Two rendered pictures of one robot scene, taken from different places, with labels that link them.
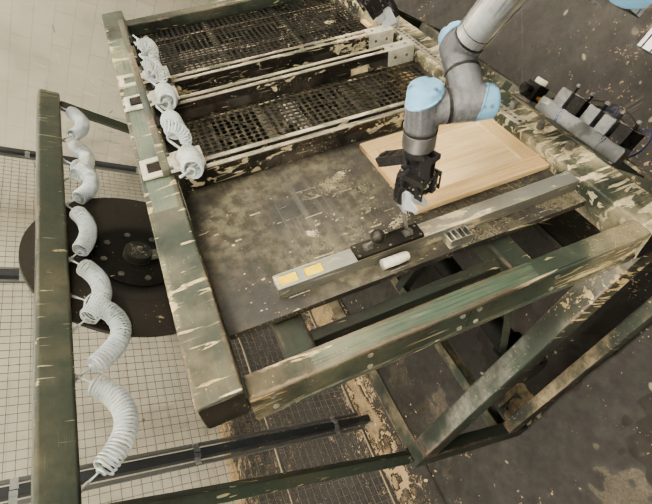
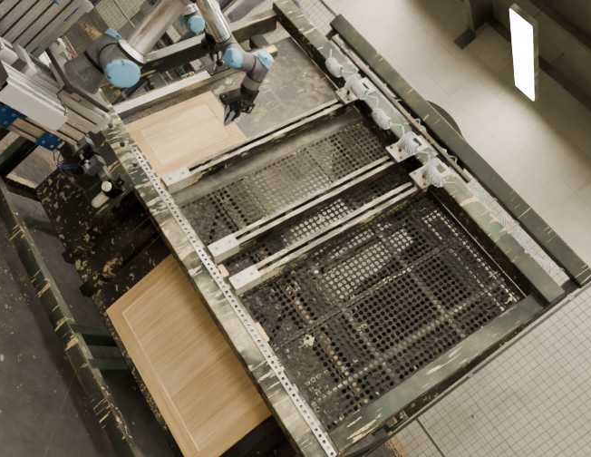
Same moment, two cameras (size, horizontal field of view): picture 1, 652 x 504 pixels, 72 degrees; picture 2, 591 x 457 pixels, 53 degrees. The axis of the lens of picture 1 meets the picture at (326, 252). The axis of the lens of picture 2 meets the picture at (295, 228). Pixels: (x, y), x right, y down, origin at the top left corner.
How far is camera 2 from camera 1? 3.50 m
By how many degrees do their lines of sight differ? 72
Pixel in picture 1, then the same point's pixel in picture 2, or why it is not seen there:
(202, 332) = (295, 15)
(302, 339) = (259, 43)
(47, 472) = (350, 29)
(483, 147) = (162, 139)
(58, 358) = (378, 65)
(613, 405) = not seen: hidden behind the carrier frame
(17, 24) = not seen: outside the picture
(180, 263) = (318, 39)
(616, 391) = not seen: hidden behind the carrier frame
